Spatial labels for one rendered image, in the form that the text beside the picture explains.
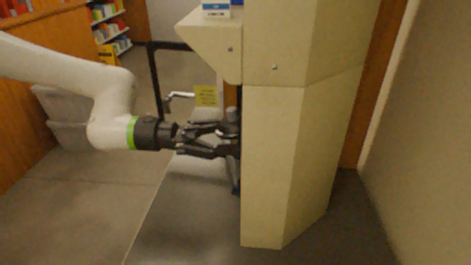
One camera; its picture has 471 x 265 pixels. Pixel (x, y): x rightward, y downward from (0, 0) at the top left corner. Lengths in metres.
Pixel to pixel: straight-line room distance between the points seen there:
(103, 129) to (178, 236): 0.36
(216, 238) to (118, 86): 0.49
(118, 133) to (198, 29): 0.38
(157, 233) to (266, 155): 0.43
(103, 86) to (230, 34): 0.43
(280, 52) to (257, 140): 0.18
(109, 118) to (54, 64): 0.17
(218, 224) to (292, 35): 0.58
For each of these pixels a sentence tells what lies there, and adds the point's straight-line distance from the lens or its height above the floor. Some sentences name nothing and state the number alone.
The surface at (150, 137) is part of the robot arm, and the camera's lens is 0.74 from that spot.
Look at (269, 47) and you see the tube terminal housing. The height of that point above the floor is 1.48.
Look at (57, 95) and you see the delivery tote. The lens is 2.79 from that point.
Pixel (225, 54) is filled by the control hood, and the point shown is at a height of 1.46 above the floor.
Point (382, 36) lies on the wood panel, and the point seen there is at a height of 1.41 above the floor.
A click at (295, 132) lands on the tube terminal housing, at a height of 1.31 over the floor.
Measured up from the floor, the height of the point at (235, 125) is 1.26.
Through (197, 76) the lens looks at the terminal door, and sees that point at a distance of 0.89.
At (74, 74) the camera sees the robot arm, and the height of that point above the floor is 1.36.
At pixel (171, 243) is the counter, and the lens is 0.85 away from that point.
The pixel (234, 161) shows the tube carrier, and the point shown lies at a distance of 0.73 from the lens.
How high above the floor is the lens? 1.61
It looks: 34 degrees down
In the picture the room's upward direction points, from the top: straight up
